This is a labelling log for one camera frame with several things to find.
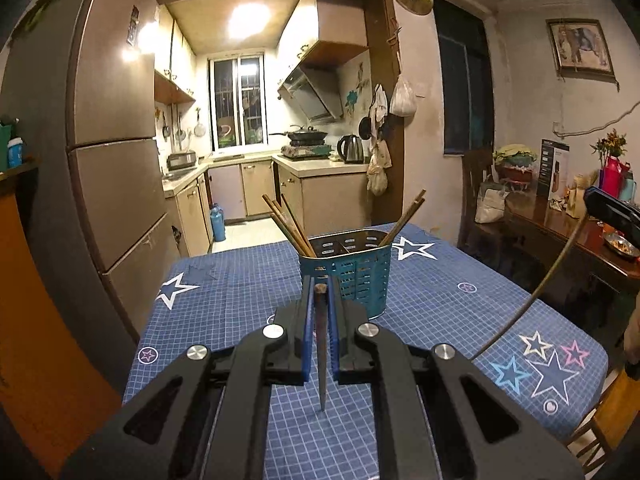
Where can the ceiling light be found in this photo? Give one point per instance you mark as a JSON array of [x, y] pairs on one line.
[[247, 20]]

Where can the flower bunch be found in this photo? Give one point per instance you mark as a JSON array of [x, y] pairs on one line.
[[612, 141]]

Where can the black hanging pan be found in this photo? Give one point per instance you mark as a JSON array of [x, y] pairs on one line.
[[365, 129]]

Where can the white cloth bag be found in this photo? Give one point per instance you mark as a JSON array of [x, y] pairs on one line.
[[380, 107]]

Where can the hanging strainer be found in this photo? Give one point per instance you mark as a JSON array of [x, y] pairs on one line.
[[200, 127]]

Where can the blue checked star tablecloth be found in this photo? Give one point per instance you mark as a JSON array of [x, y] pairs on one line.
[[225, 310]]

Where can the dark wooden chair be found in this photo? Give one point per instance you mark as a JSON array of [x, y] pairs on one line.
[[472, 175]]

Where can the kitchen base cabinets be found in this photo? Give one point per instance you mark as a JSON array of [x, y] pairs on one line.
[[257, 185]]

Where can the green bottle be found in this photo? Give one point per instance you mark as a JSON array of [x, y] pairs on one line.
[[4, 142]]

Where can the wall cabinet above hood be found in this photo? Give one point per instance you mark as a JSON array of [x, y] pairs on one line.
[[325, 25]]

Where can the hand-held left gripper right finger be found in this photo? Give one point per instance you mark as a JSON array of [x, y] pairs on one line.
[[335, 340]]

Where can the black wok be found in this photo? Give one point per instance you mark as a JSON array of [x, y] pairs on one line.
[[306, 135]]

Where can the blue gas cylinder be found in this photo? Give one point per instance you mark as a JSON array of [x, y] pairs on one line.
[[217, 225]]

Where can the silver countertop appliance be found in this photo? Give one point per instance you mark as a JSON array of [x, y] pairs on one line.
[[181, 160]]

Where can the fridge magnet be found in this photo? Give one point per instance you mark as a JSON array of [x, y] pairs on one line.
[[133, 25]]

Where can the black product box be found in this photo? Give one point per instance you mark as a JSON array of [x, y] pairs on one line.
[[550, 170]]

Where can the bunch of chopsticks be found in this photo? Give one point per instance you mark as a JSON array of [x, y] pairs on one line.
[[300, 240]]

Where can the electric kettle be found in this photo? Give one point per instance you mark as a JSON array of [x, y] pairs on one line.
[[351, 150]]

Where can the dark window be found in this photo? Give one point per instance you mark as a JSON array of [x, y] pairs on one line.
[[462, 85]]

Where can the cream container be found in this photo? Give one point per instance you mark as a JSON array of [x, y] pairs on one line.
[[580, 192]]

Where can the bowl with food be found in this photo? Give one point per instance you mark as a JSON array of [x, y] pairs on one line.
[[620, 250]]

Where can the teal cup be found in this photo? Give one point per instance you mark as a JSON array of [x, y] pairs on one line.
[[628, 185]]

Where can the blue bottle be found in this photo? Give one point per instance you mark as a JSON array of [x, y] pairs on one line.
[[15, 154]]

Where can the basket with cloth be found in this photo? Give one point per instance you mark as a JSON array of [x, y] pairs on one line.
[[515, 160]]

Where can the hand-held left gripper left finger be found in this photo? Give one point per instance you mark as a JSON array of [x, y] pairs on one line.
[[306, 340]]

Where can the framed elephant picture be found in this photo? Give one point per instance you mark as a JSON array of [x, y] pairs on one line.
[[580, 47]]

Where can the teal utensil holder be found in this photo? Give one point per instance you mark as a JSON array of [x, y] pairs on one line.
[[360, 275]]

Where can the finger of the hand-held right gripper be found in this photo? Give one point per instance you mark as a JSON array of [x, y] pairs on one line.
[[615, 212]]

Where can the kitchen window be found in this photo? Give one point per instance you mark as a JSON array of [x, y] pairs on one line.
[[235, 100]]

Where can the gas stove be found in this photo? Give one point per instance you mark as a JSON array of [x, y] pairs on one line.
[[305, 151]]

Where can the grey refrigerator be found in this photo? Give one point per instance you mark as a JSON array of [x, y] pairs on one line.
[[115, 110]]

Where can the wooden chopstick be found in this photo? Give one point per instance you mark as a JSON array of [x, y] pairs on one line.
[[531, 299], [321, 360]]

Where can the beige hanging bag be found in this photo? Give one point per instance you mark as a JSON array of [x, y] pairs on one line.
[[377, 170]]

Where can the dark wooden sideboard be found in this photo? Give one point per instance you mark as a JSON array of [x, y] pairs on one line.
[[545, 225]]

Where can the light wooden chair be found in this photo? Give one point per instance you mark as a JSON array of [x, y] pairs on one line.
[[610, 420]]

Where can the orange wooden cabinet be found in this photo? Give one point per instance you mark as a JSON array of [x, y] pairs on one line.
[[40, 335]]

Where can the white plastic bag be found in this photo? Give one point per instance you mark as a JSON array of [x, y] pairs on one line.
[[402, 100]]

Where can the red thermos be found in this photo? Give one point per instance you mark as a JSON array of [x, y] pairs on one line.
[[612, 180]]

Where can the range hood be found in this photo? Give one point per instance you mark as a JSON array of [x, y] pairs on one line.
[[312, 95]]

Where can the cream wall cabinet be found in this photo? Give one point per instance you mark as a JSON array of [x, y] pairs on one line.
[[172, 60]]

